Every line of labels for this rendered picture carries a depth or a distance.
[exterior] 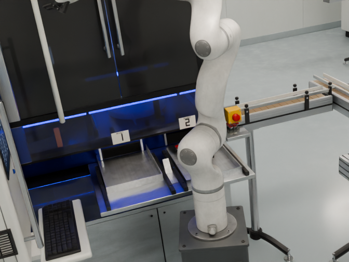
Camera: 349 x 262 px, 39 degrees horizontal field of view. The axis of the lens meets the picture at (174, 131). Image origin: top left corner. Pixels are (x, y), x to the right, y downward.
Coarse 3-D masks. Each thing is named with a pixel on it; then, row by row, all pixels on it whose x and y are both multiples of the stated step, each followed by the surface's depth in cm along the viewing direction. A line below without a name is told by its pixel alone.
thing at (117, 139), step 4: (120, 132) 239; (124, 132) 239; (128, 132) 240; (112, 136) 238; (116, 136) 239; (120, 136) 239; (124, 136) 240; (128, 136) 240; (112, 140) 239; (116, 140) 240; (120, 140) 240; (124, 140) 241; (128, 140) 241
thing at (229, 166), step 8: (168, 152) 242; (216, 152) 243; (224, 152) 240; (176, 160) 241; (216, 160) 235; (224, 160) 234; (232, 160) 231; (224, 168) 227; (232, 168) 219; (240, 168) 220; (184, 176) 218; (224, 176) 220
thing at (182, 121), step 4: (188, 116) 245; (192, 116) 246; (180, 120) 245; (184, 120) 245; (192, 120) 247; (180, 124) 246; (184, 124) 246; (188, 124) 247; (192, 124) 247; (180, 128) 246
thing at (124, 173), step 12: (96, 156) 249; (120, 156) 252; (132, 156) 250; (144, 156) 248; (108, 168) 241; (120, 168) 240; (132, 168) 238; (144, 168) 237; (156, 168) 235; (108, 180) 230; (120, 180) 229; (132, 180) 221; (144, 180) 222; (156, 180) 224; (108, 192) 219
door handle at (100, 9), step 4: (100, 0) 208; (100, 4) 208; (100, 8) 209; (100, 12) 210; (100, 16) 210; (100, 20) 211; (104, 20) 212; (104, 24) 212; (104, 28) 212; (104, 32) 213; (104, 36) 214; (104, 40) 215; (108, 40) 215; (104, 44) 216; (108, 44) 216; (104, 48) 222; (108, 48) 216; (108, 52) 217; (108, 56) 217
